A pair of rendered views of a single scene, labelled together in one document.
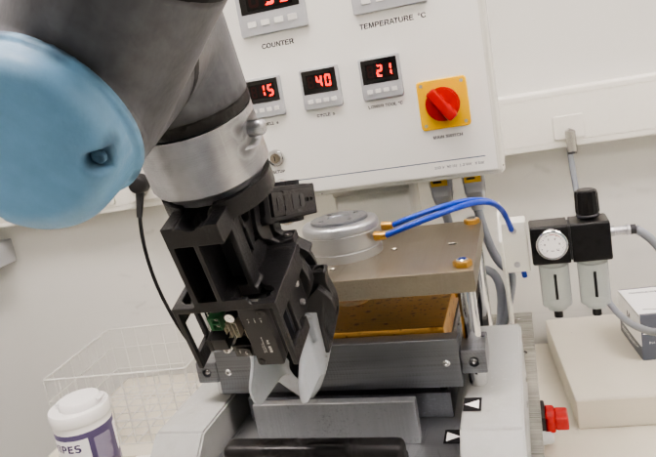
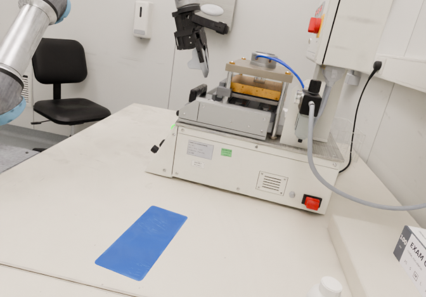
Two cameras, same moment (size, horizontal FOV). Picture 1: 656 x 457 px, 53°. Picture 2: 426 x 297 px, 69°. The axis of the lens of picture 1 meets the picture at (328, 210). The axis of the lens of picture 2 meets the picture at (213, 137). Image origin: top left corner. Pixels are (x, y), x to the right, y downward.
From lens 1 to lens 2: 1.04 m
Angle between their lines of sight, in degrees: 79
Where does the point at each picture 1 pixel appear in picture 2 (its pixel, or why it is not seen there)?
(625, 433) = (326, 241)
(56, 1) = not seen: outside the picture
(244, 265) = (179, 25)
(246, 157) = (179, 1)
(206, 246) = (177, 19)
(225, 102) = not seen: outside the picture
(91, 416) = not seen: hidden behind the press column
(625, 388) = (349, 232)
